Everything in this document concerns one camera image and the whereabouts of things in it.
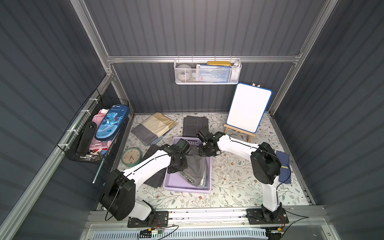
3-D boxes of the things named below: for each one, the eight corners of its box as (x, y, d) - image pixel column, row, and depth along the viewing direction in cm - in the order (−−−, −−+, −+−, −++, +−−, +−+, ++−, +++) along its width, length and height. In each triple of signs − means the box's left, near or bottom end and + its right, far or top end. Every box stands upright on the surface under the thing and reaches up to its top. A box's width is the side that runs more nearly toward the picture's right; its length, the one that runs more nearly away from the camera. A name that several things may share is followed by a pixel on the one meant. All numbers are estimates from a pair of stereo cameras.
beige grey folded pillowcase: (129, 134, 110) (127, 132, 108) (159, 112, 124) (158, 110, 122) (146, 150, 101) (145, 148, 99) (176, 125, 116) (176, 122, 114)
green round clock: (120, 167, 93) (118, 165, 91) (126, 149, 101) (124, 147, 99) (138, 167, 93) (137, 165, 91) (143, 149, 101) (141, 147, 99)
